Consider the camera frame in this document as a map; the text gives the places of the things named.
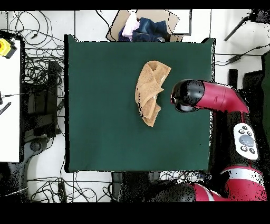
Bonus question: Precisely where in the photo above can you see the black cable with plug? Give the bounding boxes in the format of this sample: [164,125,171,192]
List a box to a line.
[215,43,270,65]

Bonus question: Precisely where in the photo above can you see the black equipment stand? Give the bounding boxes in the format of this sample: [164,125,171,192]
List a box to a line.
[21,60,65,139]

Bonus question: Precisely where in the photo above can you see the brown cardboard box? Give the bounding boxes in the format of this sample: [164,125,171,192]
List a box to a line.
[105,9,184,42]

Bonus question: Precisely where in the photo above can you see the black upright bar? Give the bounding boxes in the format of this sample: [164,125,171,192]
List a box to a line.
[228,69,238,89]

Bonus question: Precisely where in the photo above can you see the pink garment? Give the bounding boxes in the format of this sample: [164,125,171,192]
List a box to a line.
[121,11,141,41]

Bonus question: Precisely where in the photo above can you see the black ribbed strap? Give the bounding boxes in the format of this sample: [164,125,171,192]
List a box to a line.
[0,101,12,116]

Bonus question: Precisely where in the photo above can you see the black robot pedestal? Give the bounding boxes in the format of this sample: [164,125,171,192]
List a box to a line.
[110,171,161,203]

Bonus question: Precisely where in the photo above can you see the white desk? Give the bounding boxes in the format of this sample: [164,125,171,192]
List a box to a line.
[0,40,21,163]

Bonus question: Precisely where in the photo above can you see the blue denim jeans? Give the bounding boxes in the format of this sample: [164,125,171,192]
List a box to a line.
[118,17,171,42]

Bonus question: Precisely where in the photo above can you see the black tripod leg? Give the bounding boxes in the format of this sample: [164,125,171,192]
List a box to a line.
[223,8,270,42]

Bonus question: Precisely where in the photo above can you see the yellow emergency stop button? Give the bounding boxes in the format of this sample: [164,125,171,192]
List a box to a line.
[0,38,18,60]

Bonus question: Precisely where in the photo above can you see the black cable tangle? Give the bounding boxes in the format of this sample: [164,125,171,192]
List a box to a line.
[7,10,65,85]
[27,171,98,203]
[159,170,205,183]

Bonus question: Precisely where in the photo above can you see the black power strip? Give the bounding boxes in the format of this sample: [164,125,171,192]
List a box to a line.
[57,182,68,203]

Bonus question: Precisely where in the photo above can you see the dark green table cloth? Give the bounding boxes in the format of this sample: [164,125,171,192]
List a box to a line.
[63,34,217,174]

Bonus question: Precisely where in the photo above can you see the orange terry towel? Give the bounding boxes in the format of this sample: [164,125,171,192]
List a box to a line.
[134,60,172,128]

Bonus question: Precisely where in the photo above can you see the grey round stand base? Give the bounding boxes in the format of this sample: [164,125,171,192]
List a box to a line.
[22,135,51,202]

